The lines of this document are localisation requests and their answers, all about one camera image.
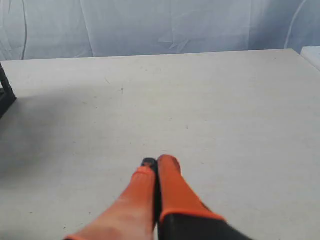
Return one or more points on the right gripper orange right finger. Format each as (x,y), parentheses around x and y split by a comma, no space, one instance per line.
(183,214)

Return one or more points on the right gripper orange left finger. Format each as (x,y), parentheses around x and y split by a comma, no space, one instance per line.
(132,216)

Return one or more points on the black metal rack frame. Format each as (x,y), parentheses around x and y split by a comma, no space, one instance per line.
(7,96)

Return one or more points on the white box at table edge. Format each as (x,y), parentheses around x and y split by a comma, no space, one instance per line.
(312,55)

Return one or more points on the white backdrop cloth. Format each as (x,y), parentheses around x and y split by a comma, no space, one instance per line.
(43,29)

